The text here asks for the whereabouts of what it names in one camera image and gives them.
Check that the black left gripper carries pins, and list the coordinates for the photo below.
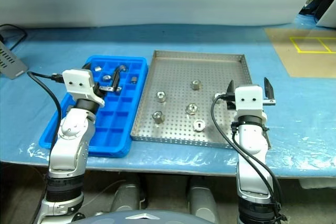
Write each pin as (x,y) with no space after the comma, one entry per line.
(97,90)

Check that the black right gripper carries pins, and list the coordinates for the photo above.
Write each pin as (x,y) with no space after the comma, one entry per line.
(230,103)

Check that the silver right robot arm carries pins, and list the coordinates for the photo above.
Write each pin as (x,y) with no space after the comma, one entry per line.
(252,142)

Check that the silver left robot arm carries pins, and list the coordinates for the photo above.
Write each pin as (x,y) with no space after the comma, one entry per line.
(71,129)

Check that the blue compartment tray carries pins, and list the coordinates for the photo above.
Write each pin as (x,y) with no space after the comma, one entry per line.
(115,121)

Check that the blue table cover sheet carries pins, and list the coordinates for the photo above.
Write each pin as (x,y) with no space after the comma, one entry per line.
(78,43)

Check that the brown cardboard sheet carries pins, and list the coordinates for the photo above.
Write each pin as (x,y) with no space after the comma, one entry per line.
(302,64)

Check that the perforated metal tray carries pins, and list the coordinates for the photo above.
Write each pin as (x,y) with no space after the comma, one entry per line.
(178,77)

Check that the grey slotted metal device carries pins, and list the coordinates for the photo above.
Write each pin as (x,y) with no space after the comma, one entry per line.
(10,64)

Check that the white background panel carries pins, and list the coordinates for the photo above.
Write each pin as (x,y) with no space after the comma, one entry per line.
(329,18)

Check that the grey rounded shape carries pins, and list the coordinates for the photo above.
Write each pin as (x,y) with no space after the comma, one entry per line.
(126,197)
(202,200)

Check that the dark grey curved panel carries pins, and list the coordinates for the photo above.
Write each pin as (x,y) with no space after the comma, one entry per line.
(147,218)

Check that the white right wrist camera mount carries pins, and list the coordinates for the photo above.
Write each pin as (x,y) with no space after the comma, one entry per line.
(248,95)

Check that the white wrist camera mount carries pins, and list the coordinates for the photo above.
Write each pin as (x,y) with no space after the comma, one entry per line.
(77,79)
(248,95)

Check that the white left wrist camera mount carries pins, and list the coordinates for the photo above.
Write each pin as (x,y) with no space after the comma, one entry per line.
(77,79)

